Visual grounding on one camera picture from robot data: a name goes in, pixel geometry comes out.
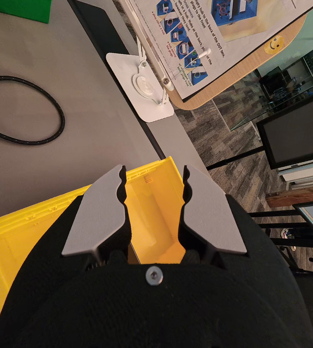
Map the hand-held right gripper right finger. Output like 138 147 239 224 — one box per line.
179 165 248 256

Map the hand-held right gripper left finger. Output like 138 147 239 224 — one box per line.
62 165 131 256

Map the yellow plastic bin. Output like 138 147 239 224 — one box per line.
0 157 187 316

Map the black braided cable green plug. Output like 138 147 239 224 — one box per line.
0 76 65 154

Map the green plastic bin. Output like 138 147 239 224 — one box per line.
0 0 52 24

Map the wooden beam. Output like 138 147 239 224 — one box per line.
265 182 313 209

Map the white stand base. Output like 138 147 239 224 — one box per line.
106 52 174 123

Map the dark flat mat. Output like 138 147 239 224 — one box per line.
70 0 166 160

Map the instruction sheet on wooden board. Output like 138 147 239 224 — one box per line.
119 0 313 111

